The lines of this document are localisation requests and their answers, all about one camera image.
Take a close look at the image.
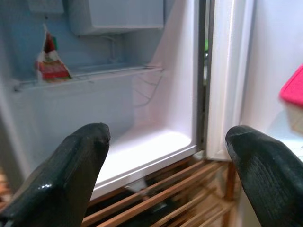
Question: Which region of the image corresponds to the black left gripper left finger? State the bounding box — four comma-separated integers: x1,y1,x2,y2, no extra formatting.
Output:
0,122,111,227

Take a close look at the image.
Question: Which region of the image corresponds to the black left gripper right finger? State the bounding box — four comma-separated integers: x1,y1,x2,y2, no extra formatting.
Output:
224,125,303,227

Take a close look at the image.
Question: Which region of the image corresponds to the pink lidded food container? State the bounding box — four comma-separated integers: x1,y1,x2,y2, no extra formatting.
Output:
279,63,303,135

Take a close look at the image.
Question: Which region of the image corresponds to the fridge shelf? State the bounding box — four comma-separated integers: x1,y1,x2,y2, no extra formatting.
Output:
13,65,165,93

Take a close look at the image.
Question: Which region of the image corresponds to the silver steel fridge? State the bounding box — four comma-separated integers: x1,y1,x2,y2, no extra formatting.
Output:
0,0,303,201

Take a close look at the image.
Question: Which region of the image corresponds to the white fridge inner compartment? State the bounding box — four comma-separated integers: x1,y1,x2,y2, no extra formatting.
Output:
67,0,165,36

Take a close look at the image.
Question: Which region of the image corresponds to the wooden slatted rack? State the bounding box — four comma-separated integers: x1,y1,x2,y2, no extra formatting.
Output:
81,156,240,227

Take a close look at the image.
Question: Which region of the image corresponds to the red white green food package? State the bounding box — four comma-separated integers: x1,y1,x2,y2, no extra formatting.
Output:
35,23,73,83

